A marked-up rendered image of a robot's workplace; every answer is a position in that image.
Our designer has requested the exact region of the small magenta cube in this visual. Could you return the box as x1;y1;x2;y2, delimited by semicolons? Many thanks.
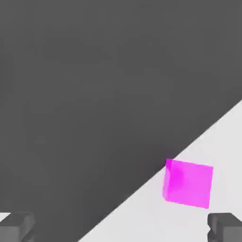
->
162;158;214;209

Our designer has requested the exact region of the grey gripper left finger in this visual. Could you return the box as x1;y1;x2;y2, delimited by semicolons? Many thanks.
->
0;212;36;242

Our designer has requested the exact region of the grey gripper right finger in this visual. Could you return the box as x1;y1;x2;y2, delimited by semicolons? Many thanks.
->
207;213;242;242

